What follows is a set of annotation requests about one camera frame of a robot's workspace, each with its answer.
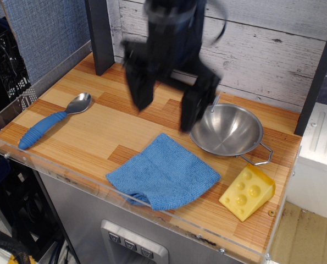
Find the blue handled metal spoon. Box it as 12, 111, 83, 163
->
18, 92, 92, 150

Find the steel bowl with handles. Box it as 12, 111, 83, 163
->
189, 98, 273, 166

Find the dark grey right post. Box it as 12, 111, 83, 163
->
294, 41, 327, 136

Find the white ridged side unit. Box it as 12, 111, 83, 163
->
286, 103, 327, 218

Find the clear acrylic table guard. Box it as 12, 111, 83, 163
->
0, 40, 303, 264

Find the blue microfiber cloth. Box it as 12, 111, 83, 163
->
106, 133, 220, 211

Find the black perforated crate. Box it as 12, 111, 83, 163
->
0, 18, 31, 111

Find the silver button control panel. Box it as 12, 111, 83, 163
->
101, 219, 169, 263

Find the stainless steel cabinet front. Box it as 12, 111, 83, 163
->
40, 173, 244, 263

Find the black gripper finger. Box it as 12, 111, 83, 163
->
125, 62, 156, 111
181, 84, 217, 132

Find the dark grey post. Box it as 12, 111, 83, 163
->
294, 41, 327, 136
85, 0, 115, 76

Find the yellow toy cheese wedge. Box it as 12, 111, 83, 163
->
219, 164, 275, 222

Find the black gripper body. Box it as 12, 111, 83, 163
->
121, 16, 220, 89

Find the dark grey left post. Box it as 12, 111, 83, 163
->
85, 0, 115, 76

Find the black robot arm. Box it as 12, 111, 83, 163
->
121, 1, 220, 132

